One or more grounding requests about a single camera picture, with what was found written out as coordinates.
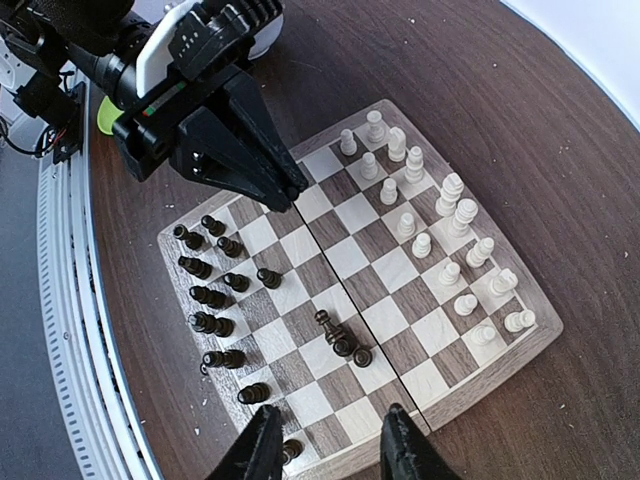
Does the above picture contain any white rook chess piece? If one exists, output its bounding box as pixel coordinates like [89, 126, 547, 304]
[504, 309, 536, 333]

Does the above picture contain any dark pawn file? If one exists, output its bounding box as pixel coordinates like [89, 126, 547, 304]
[353, 347, 373, 368]
[256, 268, 282, 289]
[216, 236, 243, 258]
[223, 272, 250, 293]

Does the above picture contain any dark corner rook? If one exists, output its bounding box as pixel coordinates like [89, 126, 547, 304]
[282, 438, 304, 465]

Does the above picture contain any dark rook chess piece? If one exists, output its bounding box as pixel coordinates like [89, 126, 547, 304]
[173, 224, 204, 250]

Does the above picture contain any white knight chess piece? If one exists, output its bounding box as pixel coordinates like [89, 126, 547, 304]
[387, 127, 406, 163]

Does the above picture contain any dark king chess piece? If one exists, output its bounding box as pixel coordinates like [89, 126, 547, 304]
[314, 310, 355, 357]

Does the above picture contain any dark bishop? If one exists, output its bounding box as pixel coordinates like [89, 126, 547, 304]
[237, 382, 271, 405]

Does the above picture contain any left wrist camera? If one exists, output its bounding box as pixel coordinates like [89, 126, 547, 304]
[135, 1, 284, 98]

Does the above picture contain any dark queen chess piece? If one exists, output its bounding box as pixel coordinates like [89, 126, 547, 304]
[188, 311, 234, 338]

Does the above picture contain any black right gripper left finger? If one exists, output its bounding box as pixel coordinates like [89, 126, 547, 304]
[206, 405, 284, 480]

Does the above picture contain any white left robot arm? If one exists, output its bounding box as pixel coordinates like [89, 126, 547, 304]
[1, 1, 308, 212]

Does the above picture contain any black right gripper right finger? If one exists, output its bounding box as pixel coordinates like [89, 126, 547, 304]
[380, 403, 460, 480]

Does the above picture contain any green plate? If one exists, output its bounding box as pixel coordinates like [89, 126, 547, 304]
[96, 96, 123, 136]

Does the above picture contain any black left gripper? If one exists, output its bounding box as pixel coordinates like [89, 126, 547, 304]
[113, 65, 308, 212]

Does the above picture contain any aluminium front frame rail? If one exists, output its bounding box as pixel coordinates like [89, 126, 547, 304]
[34, 84, 161, 480]

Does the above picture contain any wooden chess board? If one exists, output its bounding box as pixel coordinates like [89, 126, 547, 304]
[180, 100, 563, 479]

